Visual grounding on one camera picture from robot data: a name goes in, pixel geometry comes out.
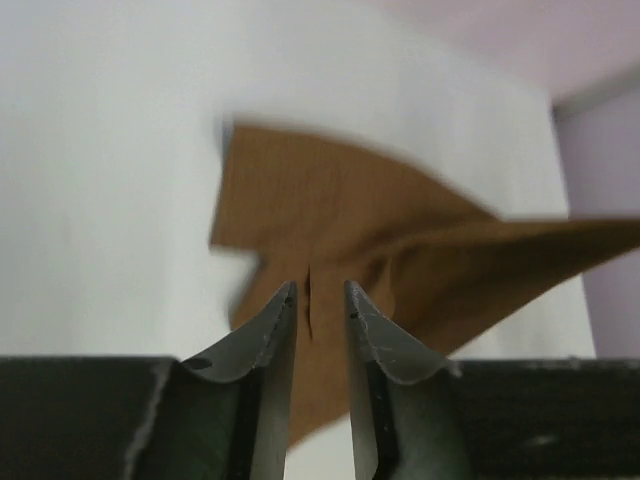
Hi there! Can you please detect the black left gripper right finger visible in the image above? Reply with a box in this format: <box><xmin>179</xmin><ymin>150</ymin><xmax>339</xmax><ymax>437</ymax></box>
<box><xmin>344</xmin><ymin>281</ymin><xmax>470</xmax><ymax>479</ymax></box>

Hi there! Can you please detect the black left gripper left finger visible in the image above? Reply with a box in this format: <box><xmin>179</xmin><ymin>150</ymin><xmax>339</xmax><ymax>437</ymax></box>
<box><xmin>124</xmin><ymin>282</ymin><xmax>297</xmax><ymax>479</ymax></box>

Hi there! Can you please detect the brown cloth napkin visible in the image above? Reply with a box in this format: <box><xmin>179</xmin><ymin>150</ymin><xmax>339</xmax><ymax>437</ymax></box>
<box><xmin>210</xmin><ymin>122</ymin><xmax>639</xmax><ymax>444</ymax></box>

